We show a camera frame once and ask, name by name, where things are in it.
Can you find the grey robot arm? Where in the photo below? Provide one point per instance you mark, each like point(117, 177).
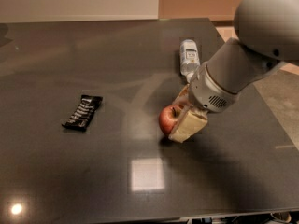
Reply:
point(267, 37)

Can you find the black candy bar wrapper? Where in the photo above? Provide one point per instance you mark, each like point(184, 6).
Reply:
point(83, 115)

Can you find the red apple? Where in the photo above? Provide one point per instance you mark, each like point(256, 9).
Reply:
point(168, 118)

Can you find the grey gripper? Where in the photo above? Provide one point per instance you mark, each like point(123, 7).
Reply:
point(206, 90)

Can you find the clear plastic water bottle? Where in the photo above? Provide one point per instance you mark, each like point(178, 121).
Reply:
point(189, 58)

